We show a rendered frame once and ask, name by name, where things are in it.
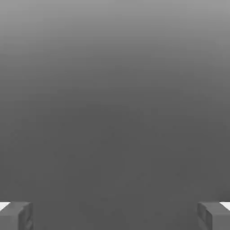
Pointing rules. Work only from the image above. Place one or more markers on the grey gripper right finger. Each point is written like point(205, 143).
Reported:
point(215, 215)

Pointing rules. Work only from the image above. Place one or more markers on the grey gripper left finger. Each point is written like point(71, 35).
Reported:
point(14, 215)

